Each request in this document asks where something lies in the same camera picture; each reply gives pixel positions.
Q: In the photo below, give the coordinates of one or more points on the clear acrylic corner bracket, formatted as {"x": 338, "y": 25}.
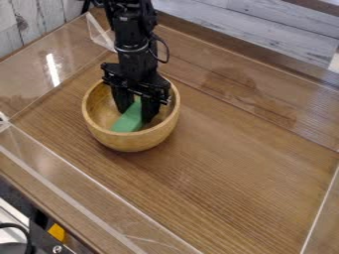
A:
{"x": 100, "y": 36}

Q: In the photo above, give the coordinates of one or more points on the clear acrylic tray wall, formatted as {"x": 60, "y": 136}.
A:
{"x": 110, "y": 225}

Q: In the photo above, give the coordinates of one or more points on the green rectangular block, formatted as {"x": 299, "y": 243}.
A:
{"x": 130, "y": 121}

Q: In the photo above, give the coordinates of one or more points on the brown wooden bowl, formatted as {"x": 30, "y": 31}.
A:
{"x": 102, "y": 116}

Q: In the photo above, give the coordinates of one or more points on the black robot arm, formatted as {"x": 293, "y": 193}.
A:
{"x": 132, "y": 19}

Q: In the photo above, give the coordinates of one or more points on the yellow label on base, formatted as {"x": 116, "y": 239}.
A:
{"x": 58, "y": 232}

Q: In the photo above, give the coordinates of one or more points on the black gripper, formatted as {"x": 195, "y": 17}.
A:
{"x": 134, "y": 77}

